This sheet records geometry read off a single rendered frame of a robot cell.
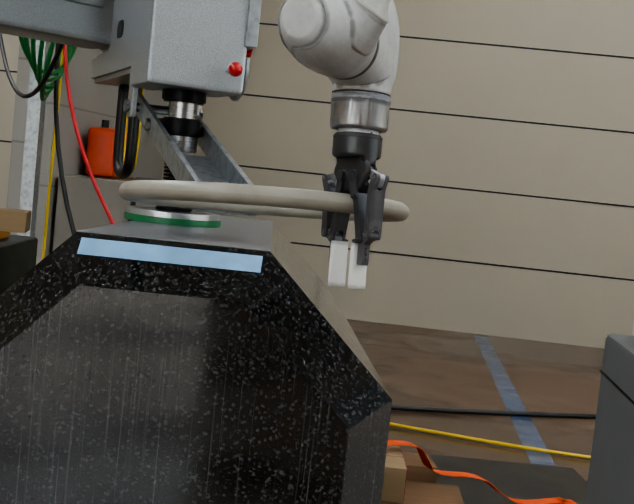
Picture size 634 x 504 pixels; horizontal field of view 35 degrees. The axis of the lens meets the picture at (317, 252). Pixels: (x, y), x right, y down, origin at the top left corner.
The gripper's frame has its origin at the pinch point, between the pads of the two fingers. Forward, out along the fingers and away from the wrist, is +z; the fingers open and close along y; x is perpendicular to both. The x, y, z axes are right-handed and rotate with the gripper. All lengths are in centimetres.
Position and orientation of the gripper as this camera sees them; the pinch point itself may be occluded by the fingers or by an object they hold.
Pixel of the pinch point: (347, 266)
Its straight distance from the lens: 154.9
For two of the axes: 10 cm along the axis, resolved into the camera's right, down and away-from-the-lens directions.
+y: -6.0, -0.5, 8.0
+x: -8.0, -0.6, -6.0
